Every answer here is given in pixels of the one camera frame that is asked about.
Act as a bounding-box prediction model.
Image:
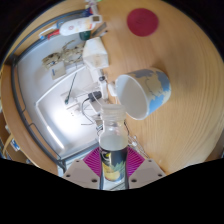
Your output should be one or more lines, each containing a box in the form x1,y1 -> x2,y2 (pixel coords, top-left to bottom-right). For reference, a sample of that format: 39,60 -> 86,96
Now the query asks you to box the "clear bottle with pineapple label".
98,104 -> 129,183

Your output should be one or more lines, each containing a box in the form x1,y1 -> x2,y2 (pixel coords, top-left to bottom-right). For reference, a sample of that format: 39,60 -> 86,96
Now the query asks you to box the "flat round red coaster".
126,7 -> 160,37

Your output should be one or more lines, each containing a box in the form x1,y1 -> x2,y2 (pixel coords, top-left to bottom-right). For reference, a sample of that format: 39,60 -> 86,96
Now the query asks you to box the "small black charger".
87,91 -> 103,102

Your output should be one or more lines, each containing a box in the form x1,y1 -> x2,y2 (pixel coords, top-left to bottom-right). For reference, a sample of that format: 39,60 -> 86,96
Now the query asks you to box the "white cup with blue map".
114,67 -> 172,121

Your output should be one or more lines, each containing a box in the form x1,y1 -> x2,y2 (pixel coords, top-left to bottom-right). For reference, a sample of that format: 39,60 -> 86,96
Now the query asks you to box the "white paper bag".
82,36 -> 109,70

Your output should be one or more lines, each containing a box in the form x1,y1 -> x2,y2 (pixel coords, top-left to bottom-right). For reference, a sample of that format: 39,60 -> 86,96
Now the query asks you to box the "white desk lamp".
35,74 -> 109,149

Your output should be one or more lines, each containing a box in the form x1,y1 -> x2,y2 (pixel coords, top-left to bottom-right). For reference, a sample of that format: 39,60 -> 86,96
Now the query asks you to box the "white pump bottle, red pump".
48,15 -> 102,39

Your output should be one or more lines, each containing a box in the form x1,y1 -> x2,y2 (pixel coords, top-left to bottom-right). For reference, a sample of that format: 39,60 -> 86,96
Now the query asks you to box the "brown tree figure toy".
41,39 -> 86,70

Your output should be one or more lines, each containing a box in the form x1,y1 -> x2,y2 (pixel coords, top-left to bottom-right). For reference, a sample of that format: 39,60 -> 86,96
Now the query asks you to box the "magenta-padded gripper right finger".
124,146 -> 167,190

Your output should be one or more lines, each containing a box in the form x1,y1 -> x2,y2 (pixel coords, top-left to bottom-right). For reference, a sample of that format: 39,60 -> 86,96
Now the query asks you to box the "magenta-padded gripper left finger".
62,146 -> 104,190

